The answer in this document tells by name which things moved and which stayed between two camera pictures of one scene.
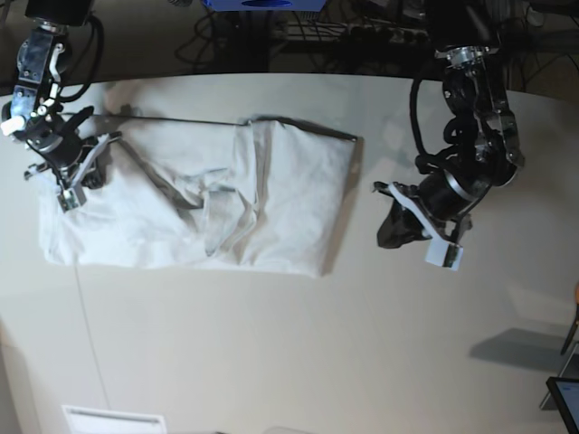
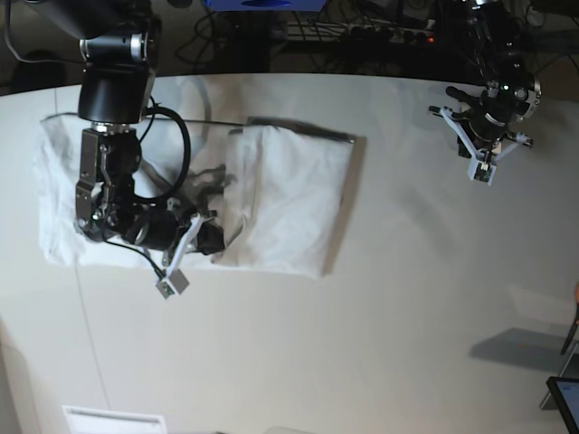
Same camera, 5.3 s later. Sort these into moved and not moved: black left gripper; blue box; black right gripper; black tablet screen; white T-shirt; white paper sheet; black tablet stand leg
Moved: white T-shirt; black right gripper; black left gripper
Not moved: blue box; black tablet screen; white paper sheet; black tablet stand leg
